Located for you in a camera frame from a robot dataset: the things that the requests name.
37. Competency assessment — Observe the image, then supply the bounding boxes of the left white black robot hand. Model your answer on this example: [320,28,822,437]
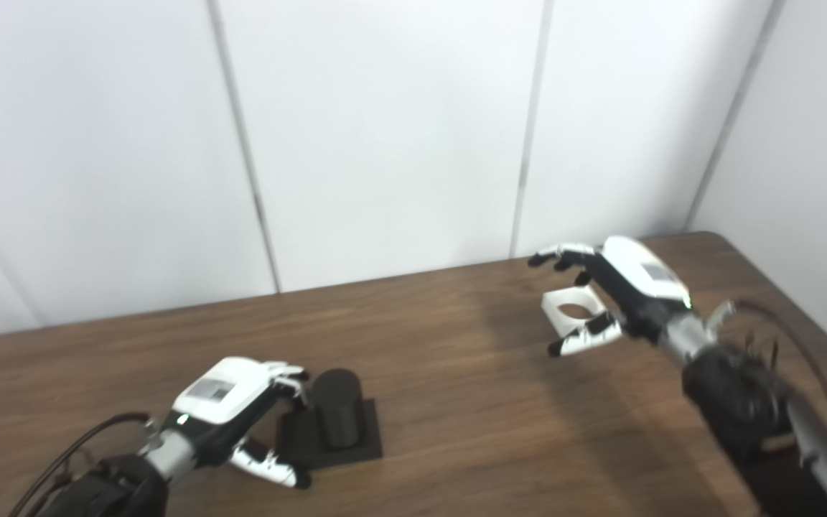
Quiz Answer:
[169,357,312,490]

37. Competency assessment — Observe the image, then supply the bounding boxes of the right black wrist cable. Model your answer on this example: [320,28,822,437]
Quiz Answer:
[708,298,827,453]

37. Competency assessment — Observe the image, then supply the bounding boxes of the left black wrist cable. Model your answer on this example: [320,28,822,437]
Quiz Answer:
[8,411,159,517]

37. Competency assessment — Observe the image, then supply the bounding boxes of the black peg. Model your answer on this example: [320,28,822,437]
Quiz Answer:
[275,368,383,472]

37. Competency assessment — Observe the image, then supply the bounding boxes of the white square piece with hole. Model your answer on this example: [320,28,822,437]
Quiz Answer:
[541,286,609,338]

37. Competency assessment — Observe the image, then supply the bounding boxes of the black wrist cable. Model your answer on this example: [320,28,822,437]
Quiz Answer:
[708,298,827,453]
[8,411,159,517]

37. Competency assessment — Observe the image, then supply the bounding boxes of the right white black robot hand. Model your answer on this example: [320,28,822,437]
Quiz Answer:
[528,236,694,358]

